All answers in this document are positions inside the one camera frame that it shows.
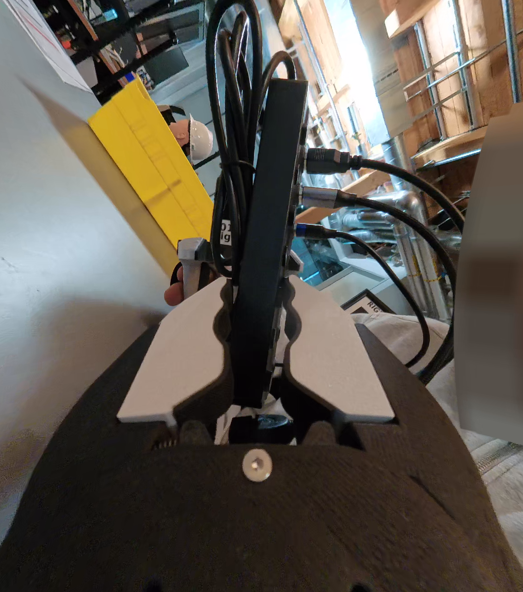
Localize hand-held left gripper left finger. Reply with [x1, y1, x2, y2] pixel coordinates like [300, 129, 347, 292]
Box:
[117, 277, 235, 428]

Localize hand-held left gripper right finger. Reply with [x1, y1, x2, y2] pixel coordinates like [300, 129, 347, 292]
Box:
[284, 276, 394, 424]

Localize black usb hub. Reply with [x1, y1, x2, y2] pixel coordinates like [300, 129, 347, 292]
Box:
[233, 78, 309, 409]

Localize black framed sign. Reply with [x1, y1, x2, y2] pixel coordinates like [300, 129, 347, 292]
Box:
[341, 289, 397, 316]

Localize yellow plastic bin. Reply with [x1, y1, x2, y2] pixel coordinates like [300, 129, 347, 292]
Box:
[88, 74, 217, 277]

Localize silver metal pipes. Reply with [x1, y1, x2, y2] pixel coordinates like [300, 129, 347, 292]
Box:
[331, 138, 466, 321]

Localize wooden beam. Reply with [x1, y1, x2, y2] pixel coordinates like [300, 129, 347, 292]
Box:
[296, 166, 405, 225]

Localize grey hooded sweatshirt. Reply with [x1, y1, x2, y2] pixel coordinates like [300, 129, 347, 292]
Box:
[353, 312, 523, 592]

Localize black metal shelf rack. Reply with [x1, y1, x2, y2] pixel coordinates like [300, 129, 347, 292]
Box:
[57, 0, 207, 95]

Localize white paper sheet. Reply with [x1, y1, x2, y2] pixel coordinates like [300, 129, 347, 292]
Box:
[2, 0, 94, 92]

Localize black cable with grey plug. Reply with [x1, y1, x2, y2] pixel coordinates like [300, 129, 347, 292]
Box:
[300, 185, 457, 384]

